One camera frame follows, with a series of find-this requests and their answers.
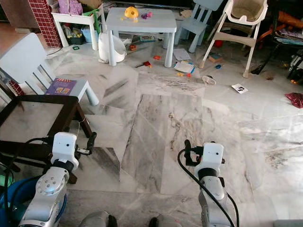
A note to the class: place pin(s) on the purple picture book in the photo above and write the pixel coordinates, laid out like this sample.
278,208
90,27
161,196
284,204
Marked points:
61,86

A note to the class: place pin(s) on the light blue plastic kids chair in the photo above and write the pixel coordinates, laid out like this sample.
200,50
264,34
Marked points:
23,56
199,23

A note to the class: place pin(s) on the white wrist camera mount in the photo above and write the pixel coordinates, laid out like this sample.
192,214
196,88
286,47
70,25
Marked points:
65,145
213,155

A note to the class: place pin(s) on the white baby high chair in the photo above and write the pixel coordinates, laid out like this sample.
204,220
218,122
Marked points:
236,38

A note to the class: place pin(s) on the yellow plastic toy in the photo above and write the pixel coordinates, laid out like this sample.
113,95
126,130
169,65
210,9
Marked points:
131,13

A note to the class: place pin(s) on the brown wooden panel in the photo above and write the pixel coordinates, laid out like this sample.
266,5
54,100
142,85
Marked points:
16,12

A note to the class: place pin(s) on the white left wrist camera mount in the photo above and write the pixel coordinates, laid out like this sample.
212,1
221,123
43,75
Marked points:
65,145

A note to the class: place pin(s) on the red cloth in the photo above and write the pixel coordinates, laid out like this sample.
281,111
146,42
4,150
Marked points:
295,100

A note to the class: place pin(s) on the small white table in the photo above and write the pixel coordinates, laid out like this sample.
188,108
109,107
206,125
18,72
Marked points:
75,18

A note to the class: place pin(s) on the red tiled pillar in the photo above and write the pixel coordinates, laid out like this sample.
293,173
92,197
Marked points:
44,22

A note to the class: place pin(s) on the red toy tool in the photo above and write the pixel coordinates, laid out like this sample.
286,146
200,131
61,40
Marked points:
145,64

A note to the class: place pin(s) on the blue plastic storage bin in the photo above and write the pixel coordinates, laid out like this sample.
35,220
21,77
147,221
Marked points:
86,35

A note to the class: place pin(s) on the white picture book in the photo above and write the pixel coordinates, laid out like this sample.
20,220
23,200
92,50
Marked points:
184,67

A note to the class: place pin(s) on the white plastic potty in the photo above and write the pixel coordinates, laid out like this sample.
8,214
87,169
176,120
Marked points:
110,49

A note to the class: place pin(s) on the purple patterned bag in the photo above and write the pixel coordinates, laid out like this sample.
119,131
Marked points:
70,6

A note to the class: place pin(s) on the small purple toy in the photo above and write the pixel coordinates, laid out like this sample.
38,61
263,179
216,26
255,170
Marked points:
147,15

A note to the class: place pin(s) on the green plastic container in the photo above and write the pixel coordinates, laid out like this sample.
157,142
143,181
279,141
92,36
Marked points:
4,182

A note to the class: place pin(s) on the white printed card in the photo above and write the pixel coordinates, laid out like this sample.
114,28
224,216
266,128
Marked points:
239,88

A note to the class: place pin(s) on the silver left robot leg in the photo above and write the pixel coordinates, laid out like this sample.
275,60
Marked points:
94,220

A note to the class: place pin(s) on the small brown box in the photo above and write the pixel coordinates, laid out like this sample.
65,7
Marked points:
215,57

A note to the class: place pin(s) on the dark wooden side table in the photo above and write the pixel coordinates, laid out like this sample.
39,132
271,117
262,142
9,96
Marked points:
35,120

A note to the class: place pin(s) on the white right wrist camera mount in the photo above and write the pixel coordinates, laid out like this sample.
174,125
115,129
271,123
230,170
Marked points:
213,155

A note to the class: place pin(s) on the small orange toy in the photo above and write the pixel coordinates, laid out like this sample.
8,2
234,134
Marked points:
156,57

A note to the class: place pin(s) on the grey paper sheet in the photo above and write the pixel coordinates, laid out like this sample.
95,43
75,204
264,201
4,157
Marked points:
182,54

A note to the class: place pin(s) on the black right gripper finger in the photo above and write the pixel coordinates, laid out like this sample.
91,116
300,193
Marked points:
188,149

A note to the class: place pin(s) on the light blue kids table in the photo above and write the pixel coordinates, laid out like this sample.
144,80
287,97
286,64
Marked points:
158,22

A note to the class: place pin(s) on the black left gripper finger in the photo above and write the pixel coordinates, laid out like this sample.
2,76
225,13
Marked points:
91,141

